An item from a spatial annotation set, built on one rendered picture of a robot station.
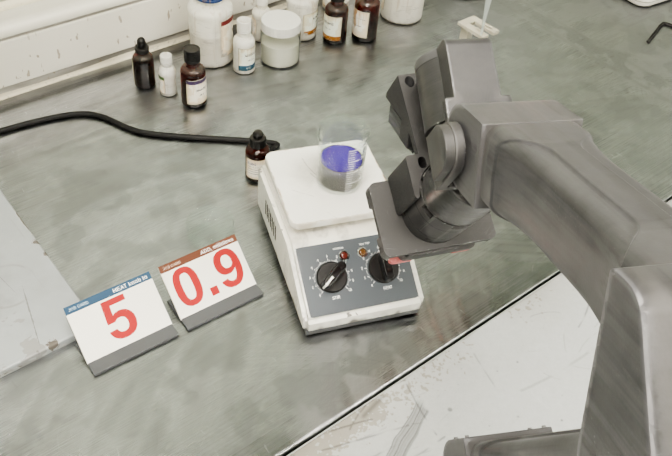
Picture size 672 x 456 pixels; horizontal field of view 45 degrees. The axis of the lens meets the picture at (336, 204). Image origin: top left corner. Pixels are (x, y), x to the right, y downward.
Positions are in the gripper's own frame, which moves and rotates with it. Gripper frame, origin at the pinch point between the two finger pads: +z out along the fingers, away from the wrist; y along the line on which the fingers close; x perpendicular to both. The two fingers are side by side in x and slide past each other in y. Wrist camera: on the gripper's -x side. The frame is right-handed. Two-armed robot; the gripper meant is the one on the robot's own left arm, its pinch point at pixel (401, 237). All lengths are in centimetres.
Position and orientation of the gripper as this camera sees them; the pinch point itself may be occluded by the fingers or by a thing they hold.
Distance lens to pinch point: 77.7
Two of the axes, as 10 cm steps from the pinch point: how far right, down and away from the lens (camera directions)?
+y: -9.5, 1.5, -2.7
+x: 2.2, 9.5, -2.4
